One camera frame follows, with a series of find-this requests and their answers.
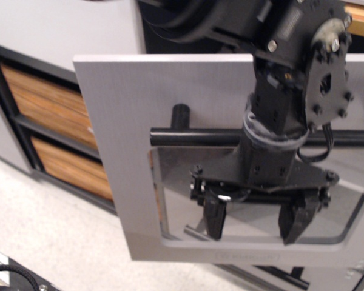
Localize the wood-grain fabric bin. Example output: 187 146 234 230
31 137 113 201
0 62 97 149

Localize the black braided cable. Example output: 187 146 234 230
0 262 40 291

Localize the grey lower drawer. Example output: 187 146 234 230
166 187 364 291

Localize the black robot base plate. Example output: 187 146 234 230
7 256 64 291

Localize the upper wood-grain fabric bin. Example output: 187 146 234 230
0 62 97 149

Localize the black drawer handle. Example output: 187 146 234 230
183 224 309 289

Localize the grey toy kitchen cabinet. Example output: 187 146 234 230
0 0 364 291

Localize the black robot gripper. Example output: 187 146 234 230
190 118 339 245

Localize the grey toy oven door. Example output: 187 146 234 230
73 54 364 268

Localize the lower wood-grain fabric bin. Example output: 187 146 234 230
31 137 113 201

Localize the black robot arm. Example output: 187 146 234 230
138 1 352 244

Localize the black oven door handle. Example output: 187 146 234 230
150 104 364 147

